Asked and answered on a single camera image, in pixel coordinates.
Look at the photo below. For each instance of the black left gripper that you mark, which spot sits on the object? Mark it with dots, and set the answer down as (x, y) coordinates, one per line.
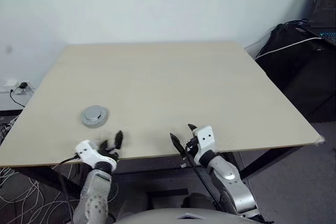
(111, 153)

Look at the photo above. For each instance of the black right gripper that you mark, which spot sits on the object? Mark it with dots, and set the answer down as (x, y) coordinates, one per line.
(192, 146)

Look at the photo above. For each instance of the grey round hinged housing lid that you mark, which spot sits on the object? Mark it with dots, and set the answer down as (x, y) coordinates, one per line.
(94, 112)

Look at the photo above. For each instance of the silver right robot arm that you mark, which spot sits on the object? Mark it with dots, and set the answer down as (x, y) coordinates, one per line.
(228, 182)

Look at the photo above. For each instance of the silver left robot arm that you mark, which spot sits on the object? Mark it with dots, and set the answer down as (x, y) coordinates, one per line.
(94, 195)

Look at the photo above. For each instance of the dark grey rounded shape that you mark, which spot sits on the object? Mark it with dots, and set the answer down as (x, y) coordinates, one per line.
(197, 200)

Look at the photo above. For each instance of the grey robot torso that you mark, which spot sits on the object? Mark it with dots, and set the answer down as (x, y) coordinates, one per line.
(189, 216)

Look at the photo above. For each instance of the white power strip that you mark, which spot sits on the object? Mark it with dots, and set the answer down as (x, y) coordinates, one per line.
(23, 90)

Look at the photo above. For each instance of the black power adapter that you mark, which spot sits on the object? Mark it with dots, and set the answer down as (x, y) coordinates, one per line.
(23, 85)

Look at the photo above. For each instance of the black side desk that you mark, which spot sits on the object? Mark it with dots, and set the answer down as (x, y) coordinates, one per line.
(294, 77)

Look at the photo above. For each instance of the black open laptop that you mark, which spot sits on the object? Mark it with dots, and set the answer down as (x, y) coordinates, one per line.
(325, 3)

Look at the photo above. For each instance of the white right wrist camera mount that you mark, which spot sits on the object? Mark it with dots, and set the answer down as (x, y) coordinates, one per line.
(206, 136)

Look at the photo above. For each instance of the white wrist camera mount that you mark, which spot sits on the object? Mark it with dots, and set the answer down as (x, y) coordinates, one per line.
(206, 136)
(86, 153)

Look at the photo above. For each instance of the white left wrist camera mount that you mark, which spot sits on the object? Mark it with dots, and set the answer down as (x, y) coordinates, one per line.
(86, 153)

